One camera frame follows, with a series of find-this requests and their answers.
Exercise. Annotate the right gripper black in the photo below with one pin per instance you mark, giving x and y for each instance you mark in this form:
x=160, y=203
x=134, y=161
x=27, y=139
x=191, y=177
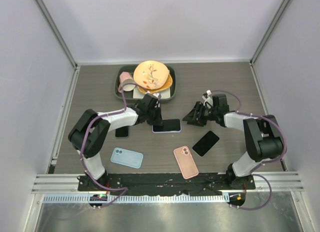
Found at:
x=194, y=119

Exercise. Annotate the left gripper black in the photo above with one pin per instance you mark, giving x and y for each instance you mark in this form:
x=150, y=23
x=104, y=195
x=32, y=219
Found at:
x=158, y=121

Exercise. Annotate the blue phone black screen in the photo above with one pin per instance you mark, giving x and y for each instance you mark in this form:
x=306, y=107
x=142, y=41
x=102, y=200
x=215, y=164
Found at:
x=167, y=125

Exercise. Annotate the lilac phone case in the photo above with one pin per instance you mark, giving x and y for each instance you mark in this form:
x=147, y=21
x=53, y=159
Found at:
x=166, y=132

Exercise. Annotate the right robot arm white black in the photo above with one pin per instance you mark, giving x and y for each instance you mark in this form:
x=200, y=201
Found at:
x=264, y=140

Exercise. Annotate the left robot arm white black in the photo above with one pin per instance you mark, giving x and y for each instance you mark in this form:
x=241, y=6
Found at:
x=89, y=133

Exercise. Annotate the white phone black screen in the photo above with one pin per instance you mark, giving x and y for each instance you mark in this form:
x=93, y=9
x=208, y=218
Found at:
x=205, y=143

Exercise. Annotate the green phone black screen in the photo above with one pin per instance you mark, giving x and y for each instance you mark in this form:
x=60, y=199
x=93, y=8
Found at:
x=122, y=132

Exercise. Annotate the light blue phone case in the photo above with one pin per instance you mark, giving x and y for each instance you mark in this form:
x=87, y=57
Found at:
x=127, y=158

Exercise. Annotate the pink phone case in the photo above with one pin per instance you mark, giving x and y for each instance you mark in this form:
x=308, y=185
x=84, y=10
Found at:
x=185, y=162

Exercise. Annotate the white square plate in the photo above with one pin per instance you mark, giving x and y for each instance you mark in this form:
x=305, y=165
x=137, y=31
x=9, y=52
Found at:
x=137, y=94

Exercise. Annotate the dark green tray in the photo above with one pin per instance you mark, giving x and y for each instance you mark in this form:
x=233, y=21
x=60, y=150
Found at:
x=128, y=95

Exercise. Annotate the peach floral plate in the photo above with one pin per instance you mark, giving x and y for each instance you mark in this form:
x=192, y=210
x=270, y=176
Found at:
x=151, y=74

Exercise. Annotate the pink mug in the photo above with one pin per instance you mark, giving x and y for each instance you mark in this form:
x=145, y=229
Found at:
x=126, y=82

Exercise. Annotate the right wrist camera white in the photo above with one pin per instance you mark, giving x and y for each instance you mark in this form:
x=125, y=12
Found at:
x=207, y=99

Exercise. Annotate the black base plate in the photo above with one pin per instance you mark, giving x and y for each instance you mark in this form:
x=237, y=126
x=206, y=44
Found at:
x=173, y=184

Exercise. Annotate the white slotted cable duct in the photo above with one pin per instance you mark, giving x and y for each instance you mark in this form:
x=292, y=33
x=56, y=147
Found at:
x=88, y=198

